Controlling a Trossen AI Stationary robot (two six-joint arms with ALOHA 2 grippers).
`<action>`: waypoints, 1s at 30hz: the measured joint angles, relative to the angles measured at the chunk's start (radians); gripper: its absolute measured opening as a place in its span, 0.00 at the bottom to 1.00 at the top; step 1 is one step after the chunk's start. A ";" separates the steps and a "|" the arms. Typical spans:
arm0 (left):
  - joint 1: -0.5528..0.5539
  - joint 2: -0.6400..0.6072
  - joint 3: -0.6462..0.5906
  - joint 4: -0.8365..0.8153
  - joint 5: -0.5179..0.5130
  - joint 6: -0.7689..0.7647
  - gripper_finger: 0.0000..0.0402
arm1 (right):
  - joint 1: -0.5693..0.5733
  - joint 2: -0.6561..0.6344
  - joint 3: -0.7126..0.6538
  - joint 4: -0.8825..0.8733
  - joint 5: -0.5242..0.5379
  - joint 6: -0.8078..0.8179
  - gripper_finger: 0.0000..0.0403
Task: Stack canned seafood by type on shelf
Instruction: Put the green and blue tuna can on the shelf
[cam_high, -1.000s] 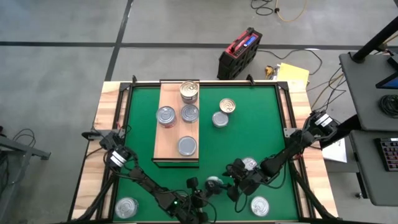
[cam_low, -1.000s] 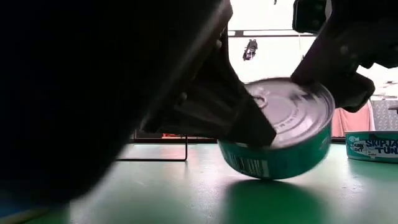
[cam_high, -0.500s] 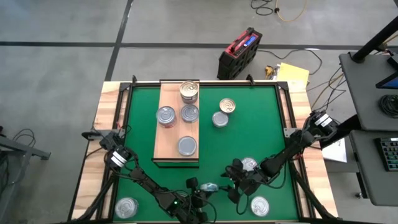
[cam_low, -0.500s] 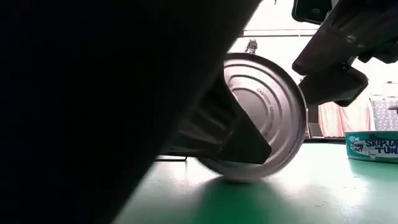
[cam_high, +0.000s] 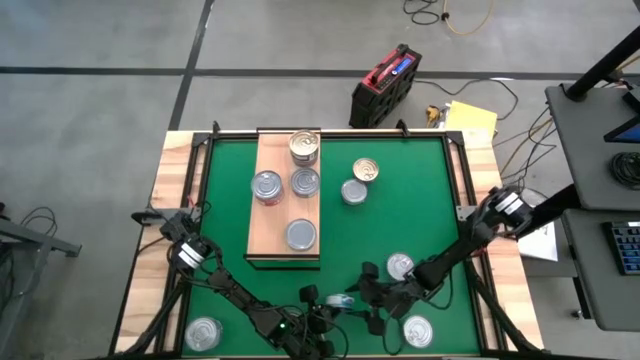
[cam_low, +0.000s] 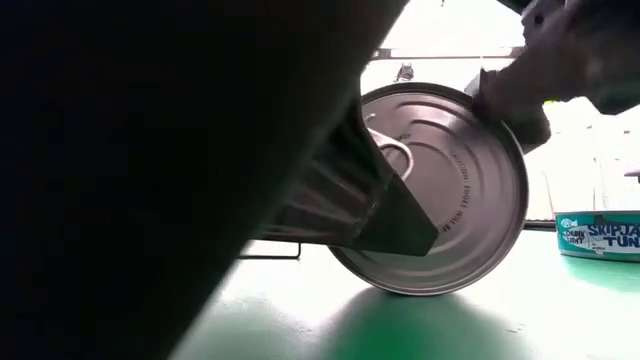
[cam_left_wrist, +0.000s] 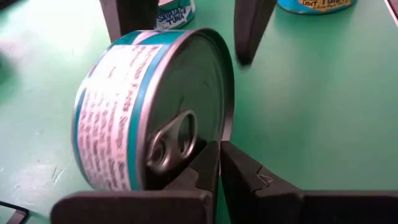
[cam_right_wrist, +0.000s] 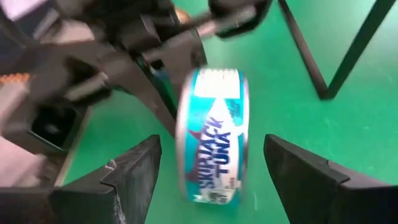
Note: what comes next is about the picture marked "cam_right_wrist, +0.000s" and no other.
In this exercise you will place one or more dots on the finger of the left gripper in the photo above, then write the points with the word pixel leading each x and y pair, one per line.
pixel 124 77
pixel 183 56

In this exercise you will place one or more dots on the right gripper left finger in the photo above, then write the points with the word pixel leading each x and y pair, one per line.
pixel 93 202

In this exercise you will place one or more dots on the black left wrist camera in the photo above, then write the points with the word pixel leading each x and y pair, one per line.
pixel 53 124

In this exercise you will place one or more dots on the wooden shelf black frame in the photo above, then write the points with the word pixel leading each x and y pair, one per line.
pixel 309 62

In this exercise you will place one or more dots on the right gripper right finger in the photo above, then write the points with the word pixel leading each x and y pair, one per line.
pixel 326 199

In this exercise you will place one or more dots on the teal tuna can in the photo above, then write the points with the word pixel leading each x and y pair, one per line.
pixel 214 124

